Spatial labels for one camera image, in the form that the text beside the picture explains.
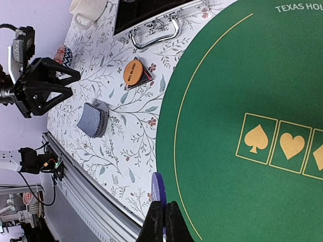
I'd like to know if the red patterned bowl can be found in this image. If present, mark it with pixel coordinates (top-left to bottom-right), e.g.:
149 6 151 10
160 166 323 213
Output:
53 45 73 68

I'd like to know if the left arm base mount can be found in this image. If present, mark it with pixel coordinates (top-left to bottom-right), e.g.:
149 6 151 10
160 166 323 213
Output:
18 146 64 182

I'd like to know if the purple small blind button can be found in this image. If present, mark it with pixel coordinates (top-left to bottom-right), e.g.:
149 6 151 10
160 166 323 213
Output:
151 172 167 241

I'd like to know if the blue playing card deck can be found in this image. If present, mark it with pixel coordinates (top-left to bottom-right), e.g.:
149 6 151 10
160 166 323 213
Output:
77 99 109 138

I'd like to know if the front aluminium rail base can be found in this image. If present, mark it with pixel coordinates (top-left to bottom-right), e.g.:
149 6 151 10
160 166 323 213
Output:
42 132 143 241

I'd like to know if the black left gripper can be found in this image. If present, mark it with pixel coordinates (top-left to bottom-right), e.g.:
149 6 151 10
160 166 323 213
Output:
12 57 81 118

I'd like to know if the triangular all in marker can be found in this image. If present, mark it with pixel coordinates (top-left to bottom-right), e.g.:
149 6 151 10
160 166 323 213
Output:
123 57 154 91

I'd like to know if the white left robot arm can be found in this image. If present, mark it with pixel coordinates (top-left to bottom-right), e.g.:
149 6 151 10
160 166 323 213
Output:
1 57 81 118

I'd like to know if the orange big blind button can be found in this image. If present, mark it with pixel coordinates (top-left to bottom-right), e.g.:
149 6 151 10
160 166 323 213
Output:
123 59 143 86

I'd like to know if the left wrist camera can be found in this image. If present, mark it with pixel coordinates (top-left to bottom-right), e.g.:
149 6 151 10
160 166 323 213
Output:
8 24 35 72

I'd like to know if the aluminium poker case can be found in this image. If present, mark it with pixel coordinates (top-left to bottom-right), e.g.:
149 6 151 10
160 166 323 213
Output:
113 1 209 49

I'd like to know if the green round poker mat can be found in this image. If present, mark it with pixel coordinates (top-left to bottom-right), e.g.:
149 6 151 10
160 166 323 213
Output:
156 1 322 241

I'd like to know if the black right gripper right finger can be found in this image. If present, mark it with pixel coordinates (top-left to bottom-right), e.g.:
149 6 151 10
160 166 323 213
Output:
165 201 194 242

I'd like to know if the cream ribbed ceramic mug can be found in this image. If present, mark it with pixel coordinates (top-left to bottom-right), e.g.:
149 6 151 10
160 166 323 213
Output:
69 0 107 30

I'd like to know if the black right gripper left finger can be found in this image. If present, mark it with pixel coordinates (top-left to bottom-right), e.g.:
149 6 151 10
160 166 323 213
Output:
138 201 164 242

